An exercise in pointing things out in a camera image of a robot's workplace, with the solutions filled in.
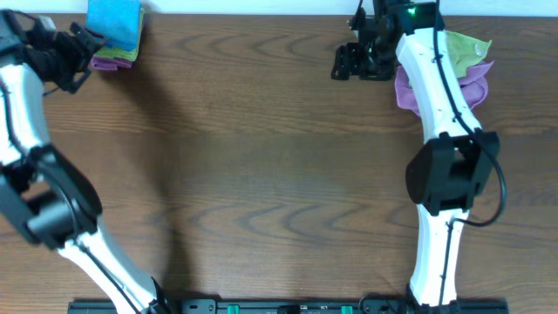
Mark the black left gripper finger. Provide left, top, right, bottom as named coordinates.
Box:
left=60, top=68, right=92, bottom=94
left=70, top=22, right=108, bottom=55

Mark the blue cloth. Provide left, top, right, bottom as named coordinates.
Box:
left=86, top=0, right=142, bottom=51

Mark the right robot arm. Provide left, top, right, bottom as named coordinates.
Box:
left=330, top=1, right=508, bottom=313

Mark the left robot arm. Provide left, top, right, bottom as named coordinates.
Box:
left=1, top=9, right=176, bottom=313

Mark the folded purple cloth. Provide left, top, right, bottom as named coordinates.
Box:
left=90, top=56, right=133, bottom=72

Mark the folded green cloth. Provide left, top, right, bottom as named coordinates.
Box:
left=95, top=8, right=145, bottom=62

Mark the crumpled green cloth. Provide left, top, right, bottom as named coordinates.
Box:
left=446, top=31, right=492, bottom=78

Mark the crumpled purple cloth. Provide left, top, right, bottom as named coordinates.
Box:
left=394, top=61, right=493, bottom=117

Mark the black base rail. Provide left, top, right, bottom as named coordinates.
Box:
left=67, top=297, right=509, bottom=314

